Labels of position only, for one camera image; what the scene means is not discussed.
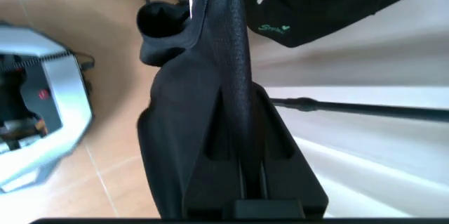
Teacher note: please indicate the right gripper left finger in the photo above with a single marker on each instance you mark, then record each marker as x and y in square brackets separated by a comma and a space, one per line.
[207, 185]

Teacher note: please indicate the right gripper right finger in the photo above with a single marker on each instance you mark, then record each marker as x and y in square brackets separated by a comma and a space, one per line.
[294, 182]

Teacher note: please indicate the black garment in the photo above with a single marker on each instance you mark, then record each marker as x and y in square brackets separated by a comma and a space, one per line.
[182, 111]

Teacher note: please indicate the black shorts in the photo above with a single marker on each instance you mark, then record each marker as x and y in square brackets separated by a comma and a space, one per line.
[315, 13]

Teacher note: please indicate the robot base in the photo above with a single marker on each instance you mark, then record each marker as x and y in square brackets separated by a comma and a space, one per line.
[66, 94]

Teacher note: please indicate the black clothes rack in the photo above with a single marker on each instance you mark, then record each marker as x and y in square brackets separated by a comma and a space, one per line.
[350, 107]

